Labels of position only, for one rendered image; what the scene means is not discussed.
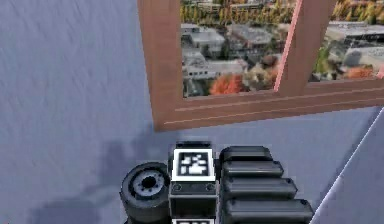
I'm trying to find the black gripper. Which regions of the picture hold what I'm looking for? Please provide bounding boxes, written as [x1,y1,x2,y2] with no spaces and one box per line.
[119,161,172,224]

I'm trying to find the brown wooden framed window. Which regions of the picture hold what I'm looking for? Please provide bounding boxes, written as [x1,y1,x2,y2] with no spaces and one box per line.
[136,0,384,133]

